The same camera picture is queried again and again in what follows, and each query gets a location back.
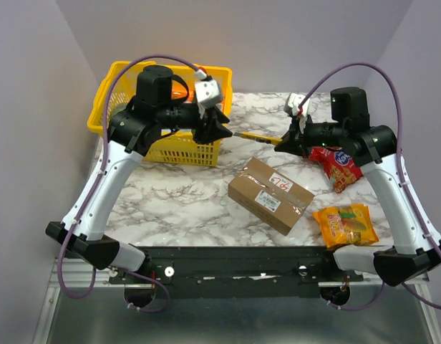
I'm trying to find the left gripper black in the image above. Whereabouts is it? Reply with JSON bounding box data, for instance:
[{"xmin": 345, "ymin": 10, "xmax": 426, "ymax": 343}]
[{"xmin": 157, "ymin": 102, "xmax": 233, "ymax": 144}]

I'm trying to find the yellow utility knife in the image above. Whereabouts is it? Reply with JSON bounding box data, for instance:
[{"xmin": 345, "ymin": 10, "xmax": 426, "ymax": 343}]
[{"xmin": 233, "ymin": 132, "xmax": 281, "ymax": 145}]

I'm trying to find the brown cardboard express box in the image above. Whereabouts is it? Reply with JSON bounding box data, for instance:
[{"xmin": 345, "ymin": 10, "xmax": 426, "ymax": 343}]
[{"xmin": 228, "ymin": 158, "xmax": 314, "ymax": 236}]

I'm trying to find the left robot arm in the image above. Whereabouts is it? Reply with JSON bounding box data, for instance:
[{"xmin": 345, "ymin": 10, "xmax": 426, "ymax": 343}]
[{"xmin": 46, "ymin": 62, "xmax": 233, "ymax": 283}]

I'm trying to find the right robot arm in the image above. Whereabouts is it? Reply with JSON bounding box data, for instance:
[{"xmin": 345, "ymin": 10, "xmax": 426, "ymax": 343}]
[{"xmin": 275, "ymin": 87, "xmax": 441, "ymax": 287}]

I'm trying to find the orange box right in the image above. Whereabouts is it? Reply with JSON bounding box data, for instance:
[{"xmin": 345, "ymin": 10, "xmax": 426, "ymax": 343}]
[{"xmin": 171, "ymin": 82, "xmax": 195, "ymax": 102}]

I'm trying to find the yellow plastic shopping basket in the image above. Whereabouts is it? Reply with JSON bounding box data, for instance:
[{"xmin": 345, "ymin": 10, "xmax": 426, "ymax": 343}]
[{"xmin": 87, "ymin": 60, "xmax": 233, "ymax": 166}]

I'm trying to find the red candy bag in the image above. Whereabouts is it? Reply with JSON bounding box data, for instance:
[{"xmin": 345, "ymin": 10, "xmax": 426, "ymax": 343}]
[{"xmin": 309, "ymin": 148, "xmax": 363, "ymax": 194}]

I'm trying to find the yellow orange snack bag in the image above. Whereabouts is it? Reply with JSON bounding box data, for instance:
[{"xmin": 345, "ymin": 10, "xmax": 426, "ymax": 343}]
[{"xmin": 313, "ymin": 204, "xmax": 379, "ymax": 249}]

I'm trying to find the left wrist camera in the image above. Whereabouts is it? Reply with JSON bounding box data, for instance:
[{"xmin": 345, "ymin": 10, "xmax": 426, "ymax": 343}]
[{"xmin": 194, "ymin": 79, "xmax": 223, "ymax": 108}]

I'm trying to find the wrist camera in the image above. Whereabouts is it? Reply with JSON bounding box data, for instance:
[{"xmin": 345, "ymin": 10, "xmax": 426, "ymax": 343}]
[
  {"xmin": 283, "ymin": 92, "xmax": 309, "ymax": 133},
  {"xmin": 194, "ymin": 79, "xmax": 223, "ymax": 108}
]

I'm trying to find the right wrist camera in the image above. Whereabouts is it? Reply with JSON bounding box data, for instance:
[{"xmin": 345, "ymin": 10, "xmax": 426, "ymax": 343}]
[{"xmin": 283, "ymin": 92, "xmax": 309, "ymax": 133}]

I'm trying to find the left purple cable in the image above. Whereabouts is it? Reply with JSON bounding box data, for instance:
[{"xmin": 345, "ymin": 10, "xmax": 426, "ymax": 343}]
[{"xmin": 57, "ymin": 54, "xmax": 210, "ymax": 314}]

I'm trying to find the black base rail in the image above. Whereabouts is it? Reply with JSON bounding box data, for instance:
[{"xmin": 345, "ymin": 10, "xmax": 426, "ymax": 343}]
[{"xmin": 109, "ymin": 245, "xmax": 399, "ymax": 300}]

